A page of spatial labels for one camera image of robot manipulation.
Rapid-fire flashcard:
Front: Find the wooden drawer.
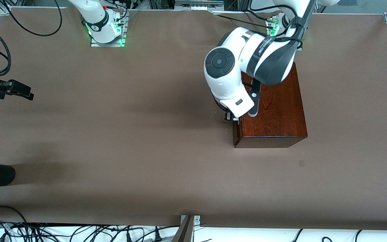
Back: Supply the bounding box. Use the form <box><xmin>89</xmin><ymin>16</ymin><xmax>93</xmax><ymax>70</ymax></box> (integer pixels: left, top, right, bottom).
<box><xmin>233</xmin><ymin>119</ymin><xmax>243</xmax><ymax>146</ymax></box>

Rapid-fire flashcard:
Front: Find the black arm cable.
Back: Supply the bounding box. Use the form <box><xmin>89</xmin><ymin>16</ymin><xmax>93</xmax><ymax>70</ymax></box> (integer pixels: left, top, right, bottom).
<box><xmin>289</xmin><ymin>0</ymin><xmax>315</xmax><ymax>43</ymax></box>
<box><xmin>0</xmin><ymin>0</ymin><xmax>62</xmax><ymax>77</ymax></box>

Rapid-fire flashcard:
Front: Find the long black cable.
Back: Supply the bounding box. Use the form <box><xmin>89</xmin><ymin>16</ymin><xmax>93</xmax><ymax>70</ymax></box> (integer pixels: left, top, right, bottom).
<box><xmin>212</xmin><ymin>13</ymin><xmax>276</xmax><ymax>30</ymax></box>

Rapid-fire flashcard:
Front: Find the short black cable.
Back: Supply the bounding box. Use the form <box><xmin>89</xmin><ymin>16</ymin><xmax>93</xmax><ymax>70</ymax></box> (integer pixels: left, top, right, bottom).
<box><xmin>246</xmin><ymin>9</ymin><xmax>271</xmax><ymax>21</ymax></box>

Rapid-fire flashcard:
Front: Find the thin black cable loop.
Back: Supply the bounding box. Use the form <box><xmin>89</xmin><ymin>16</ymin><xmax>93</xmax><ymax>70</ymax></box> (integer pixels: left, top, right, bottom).
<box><xmin>0</xmin><ymin>205</ymin><xmax>29</xmax><ymax>226</ymax></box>

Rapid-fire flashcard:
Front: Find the paper table cover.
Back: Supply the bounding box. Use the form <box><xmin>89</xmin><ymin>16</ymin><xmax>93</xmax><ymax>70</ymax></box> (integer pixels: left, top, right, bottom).
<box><xmin>0</xmin><ymin>7</ymin><xmax>387</xmax><ymax>232</ymax></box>

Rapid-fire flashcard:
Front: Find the silver mounting plate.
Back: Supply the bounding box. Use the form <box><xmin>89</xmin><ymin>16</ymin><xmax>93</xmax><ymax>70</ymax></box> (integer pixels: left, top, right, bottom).
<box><xmin>180</xmin><ymin>215</ymin><xmax>201</xmax><ymax>226</ymax></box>

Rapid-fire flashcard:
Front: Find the silver frame rail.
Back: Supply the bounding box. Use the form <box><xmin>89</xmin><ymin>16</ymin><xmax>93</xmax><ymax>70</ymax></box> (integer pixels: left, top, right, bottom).
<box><xmin>175</xmin><ymin>0</ymin><xmax>224</xmax><ymax>10</ymax></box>

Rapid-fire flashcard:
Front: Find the black cable tangle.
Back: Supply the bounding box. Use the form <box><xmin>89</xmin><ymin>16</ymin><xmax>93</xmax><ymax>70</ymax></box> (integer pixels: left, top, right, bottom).
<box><xmin>0</xmin><ymin>220</ymin><xmax>180</xmax><ymax>242</ymax></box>

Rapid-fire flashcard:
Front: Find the dark brown wooden cabinet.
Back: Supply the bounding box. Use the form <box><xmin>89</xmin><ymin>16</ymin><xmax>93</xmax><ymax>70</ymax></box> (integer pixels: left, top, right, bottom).
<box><xmin>233</xmin><ymin>62</ymin><xmax>308</xmax><ymax>149</ymax></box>

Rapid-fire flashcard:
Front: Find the dark grey metal post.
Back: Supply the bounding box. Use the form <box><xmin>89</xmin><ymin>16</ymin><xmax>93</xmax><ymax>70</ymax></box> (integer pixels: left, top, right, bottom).
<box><xmin>172</xmin><ymin>215</ymin><xmax>195</xmax><ymax>242</ymax></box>

